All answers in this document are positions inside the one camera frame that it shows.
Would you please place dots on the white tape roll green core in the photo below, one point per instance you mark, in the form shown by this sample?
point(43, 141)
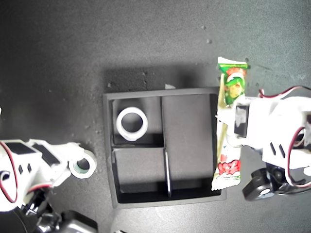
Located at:
point(93, 165)

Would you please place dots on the green snack bar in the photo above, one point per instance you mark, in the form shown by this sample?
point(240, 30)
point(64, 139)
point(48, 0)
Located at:
point(228, 170)

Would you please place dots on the black compartment tray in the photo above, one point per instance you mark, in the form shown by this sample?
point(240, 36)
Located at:
point(189, 121)

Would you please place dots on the small white paper scrap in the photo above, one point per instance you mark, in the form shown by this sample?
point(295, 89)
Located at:
point(170, 86)

